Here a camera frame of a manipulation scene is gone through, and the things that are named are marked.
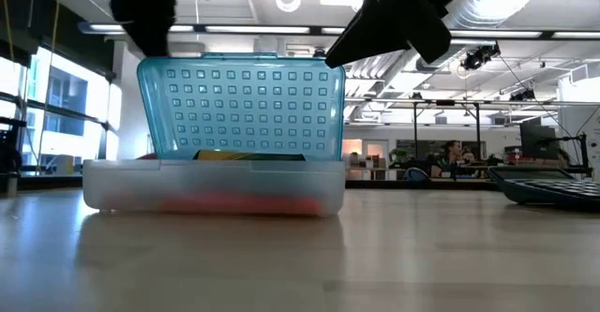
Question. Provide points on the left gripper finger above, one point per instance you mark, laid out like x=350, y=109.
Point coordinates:
x=147, y=21

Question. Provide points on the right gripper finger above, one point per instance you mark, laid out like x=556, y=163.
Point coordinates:
x=433, y=35
x=375, y=31

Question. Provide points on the clear pencil case teal lid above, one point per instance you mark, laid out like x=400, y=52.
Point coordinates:
x=220, y=129

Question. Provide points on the black ceiling-mounted device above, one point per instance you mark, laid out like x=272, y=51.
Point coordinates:
x=479, y=56

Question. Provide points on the overhead light bar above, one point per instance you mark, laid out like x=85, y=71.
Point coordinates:
x=492, y=34

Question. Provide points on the black ceiling spotlight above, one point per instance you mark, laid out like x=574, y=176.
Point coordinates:
x=320, y=52

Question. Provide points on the person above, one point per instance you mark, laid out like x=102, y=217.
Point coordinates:
x=452, y=155

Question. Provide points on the blue chair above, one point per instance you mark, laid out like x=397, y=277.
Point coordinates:
x=416, y=174

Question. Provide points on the dark computer monitor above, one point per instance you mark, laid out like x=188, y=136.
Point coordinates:
x=538, y=139

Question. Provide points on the beige bin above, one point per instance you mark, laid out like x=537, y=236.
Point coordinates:
x=64, y=164

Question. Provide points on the black metal stand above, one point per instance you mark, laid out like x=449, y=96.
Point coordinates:
x=9, y=155

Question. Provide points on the black calculator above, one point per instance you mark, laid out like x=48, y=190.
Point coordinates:
x=548, y=190

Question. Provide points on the background black workstation frame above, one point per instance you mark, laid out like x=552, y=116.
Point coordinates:
x=445, y=102

